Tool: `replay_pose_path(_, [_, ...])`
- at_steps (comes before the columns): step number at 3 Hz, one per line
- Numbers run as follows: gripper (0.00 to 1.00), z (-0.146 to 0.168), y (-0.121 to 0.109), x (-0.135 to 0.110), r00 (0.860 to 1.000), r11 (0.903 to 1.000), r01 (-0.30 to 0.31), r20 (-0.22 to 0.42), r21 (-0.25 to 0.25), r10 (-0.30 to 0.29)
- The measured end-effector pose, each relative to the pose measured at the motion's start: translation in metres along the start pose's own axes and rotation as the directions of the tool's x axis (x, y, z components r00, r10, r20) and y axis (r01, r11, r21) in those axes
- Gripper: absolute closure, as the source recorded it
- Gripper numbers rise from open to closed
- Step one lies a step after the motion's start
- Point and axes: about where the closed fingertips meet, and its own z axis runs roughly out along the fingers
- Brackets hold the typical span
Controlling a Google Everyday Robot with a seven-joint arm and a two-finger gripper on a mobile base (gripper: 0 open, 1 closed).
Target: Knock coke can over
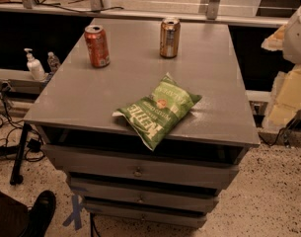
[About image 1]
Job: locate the black metal stand leg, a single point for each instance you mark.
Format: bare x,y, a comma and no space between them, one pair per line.
16,177

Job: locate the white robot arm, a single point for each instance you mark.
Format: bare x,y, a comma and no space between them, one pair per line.
285,95

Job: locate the red coke can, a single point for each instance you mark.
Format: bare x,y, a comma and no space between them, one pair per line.
96,41

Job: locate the grey drawer cabinet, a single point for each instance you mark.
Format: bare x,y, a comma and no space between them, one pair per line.
106,161

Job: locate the green Kettle chips bag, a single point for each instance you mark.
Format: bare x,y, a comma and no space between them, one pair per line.
154,116

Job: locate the gold soda can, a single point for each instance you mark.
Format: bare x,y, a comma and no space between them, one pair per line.
169,37

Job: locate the white pump soap bottle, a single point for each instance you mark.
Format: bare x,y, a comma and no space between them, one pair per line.
34,66

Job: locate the black shoe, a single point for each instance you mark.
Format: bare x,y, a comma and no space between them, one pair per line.
40,215

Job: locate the blue tape cross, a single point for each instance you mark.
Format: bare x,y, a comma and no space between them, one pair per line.
78,216

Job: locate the grey metal ledge rail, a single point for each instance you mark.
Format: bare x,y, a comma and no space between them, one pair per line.
20,81

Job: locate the small clear plastic bottle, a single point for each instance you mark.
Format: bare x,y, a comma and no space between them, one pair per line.
53,62

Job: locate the dark trouser leg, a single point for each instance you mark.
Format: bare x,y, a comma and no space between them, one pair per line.
13,217

